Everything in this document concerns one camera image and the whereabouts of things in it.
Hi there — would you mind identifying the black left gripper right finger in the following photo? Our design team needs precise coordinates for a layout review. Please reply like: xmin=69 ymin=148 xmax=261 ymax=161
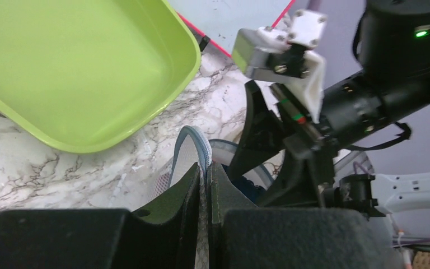
xmin=207 ymin=163 xmax=404 ymax=268

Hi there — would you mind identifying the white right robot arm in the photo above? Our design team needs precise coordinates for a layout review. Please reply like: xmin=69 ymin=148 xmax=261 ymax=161
xmin=228 ymin=1 xmax=430 ymax=217

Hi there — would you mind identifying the green plastic tray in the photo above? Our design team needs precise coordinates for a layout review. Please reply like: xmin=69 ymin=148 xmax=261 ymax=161
xmin=0 ymin=1 xmax=201 ymax=154

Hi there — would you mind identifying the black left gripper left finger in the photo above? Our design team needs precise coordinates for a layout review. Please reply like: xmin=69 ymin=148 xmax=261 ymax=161
xmin=0 ymin=164 xmax=202 ymax=268

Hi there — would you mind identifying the dark blue lace bra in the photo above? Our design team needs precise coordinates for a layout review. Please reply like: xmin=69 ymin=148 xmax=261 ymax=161
xmin=232 ymin=177 xmax=266 ymax=203

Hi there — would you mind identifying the pink framed whiteboard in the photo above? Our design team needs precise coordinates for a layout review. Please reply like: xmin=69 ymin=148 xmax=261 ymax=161
xmin=168 ymin=0 xmax=295 ymax=55

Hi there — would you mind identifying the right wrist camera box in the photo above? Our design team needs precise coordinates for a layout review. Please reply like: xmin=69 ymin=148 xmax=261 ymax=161
xmin=231 ymin=10 xmax=328 ymax=123

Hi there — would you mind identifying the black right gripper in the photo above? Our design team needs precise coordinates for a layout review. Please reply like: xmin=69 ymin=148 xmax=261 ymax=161
xmin=228 ymin=72 xmax=430 ymax=207

